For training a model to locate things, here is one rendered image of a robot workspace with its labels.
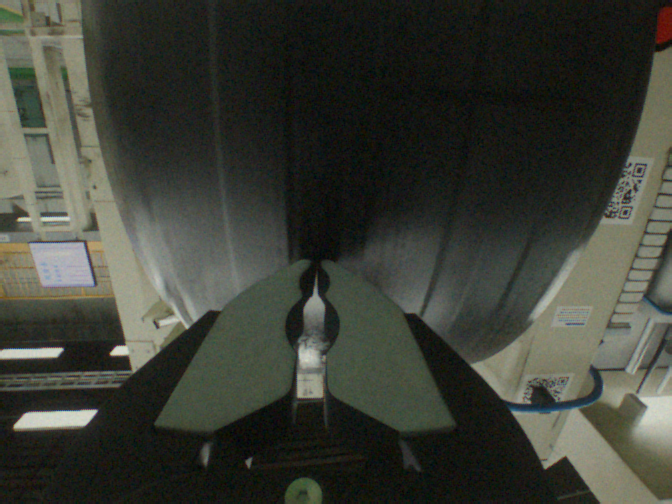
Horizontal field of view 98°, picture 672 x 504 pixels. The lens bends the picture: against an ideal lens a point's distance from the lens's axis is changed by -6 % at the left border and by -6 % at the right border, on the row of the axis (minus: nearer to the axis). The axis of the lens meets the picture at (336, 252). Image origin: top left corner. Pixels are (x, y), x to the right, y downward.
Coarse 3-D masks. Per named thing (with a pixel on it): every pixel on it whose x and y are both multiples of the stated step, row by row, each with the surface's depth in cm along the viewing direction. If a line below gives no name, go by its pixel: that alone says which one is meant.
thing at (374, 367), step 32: (320, 288) 13; (352, 288) 11; (352, 320) 9; (384, 320) 9; (352, 352) 8; (384, 352) 8; (416, 352) 8; (352, 384) 7; (384, 384) 7; (416, 384) 7; (352, 416) 7; (384, 416) 7; (416, 416) 7; (448, 416) 7; (352, 448) 7
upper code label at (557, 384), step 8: (528, 376) 42; (536, 376) 42; (544, 376) 42; (552, 376) 42; (560, 376) 42; (568, 376) 42; (528, 384) 42; (536, 384) 42; (544, 384) 42; (552, 384) 43; (560, 384) 43; (568, 384) 43; (520, 392) 43; (528, 392) 43; (552, 392) 43; (560, 392) 43; (520, 400) 43; (528, 400) 43; (560, 400) 44
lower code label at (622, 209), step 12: (636, 168) 32; (648, 168) 32; (624, 180) 32; (636, 180) 33; (624, 192) 33; (636, 192) 33; (612, 204) 33; (624, 204) 33; (636, 204) 33; (612, 216) 34; (624, 216) 34
